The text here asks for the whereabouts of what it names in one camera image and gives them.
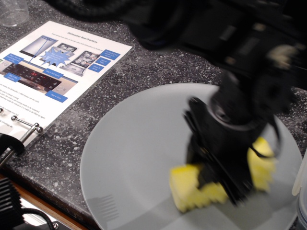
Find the metal screw clamp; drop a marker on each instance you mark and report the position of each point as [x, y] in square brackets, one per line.
[16, 141]

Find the yellow foam sponge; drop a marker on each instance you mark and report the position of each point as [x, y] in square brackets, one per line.
[184, 183]

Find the laminated dishwasher instruction sheet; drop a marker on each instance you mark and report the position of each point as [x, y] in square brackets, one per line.
[43, 73]

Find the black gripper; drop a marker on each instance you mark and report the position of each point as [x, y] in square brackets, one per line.
[223, 129]

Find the large grey round plate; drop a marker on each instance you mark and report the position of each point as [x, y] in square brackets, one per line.
[127, 158]

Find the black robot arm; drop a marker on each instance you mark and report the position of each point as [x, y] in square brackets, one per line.
[260, 44]

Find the clear plastic cup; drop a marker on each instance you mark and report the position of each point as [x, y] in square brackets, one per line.
[13, 12]

